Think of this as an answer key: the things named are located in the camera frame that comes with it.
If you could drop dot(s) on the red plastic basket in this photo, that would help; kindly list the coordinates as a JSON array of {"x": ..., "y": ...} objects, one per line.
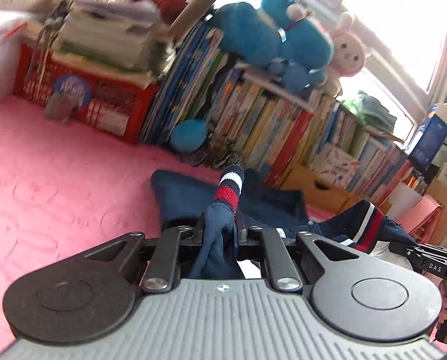
[{"x": 114, "y": 106}]

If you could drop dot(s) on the stack of papers and notebooks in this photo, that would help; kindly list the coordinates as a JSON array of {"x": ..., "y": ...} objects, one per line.
[{"x": 127, "y": 36}]

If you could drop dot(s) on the white and navy jacket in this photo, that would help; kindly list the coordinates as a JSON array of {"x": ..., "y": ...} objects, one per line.
[{"x": 240, "y": 195}]

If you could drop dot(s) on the pink rabbit print towel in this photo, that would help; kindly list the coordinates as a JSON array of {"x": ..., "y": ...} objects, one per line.
[{"x": 65, "y": 188}]

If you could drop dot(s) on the blue plush toy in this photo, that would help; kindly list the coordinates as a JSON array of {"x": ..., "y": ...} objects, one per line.
[{"x": 280, "y": 37}]

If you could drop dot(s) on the row of upright books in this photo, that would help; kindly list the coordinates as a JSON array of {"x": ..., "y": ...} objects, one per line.
[{"x": 275, "y": 129}]

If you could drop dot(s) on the blue plush ball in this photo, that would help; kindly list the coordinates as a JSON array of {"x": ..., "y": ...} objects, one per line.
[{"x": 188, "y": 136}]

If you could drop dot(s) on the person's right hand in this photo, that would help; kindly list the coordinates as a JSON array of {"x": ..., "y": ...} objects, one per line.
[{"x": 443, "y": 314}]

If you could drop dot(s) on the folded green cloth stack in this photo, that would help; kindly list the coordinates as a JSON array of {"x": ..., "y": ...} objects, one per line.
[{"x": 370, "y": 111}]

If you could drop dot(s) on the miniature bicycle model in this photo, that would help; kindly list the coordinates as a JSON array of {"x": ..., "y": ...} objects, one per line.
[{"x": 217, "y": 152}]

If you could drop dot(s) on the pink and white plush doll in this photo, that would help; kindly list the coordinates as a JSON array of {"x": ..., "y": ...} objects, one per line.
[{"x": 349, "y": 55}]

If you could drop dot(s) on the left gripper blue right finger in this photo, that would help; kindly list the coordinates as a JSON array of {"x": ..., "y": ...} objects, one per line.
[{"x": 264, "y": 244}]

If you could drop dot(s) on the pink triangular toy house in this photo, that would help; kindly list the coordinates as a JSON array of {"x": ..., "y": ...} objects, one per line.
[{"x": 420, "y": 221}]

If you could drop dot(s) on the dark blue box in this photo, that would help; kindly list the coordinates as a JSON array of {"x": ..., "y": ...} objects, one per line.
[{"x": 428, "y": 138}]

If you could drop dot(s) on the brown cardboard board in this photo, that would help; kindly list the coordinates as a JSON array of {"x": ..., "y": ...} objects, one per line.
[{"x": 438, "y": 192}]

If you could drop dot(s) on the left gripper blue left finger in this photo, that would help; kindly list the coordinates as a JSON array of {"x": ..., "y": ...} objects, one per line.
[{"x": 174, "y": 251}]

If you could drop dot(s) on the wooden desk drawer organizer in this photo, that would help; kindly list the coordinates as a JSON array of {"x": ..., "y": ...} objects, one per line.
[{"x": 316, "y": 192}]

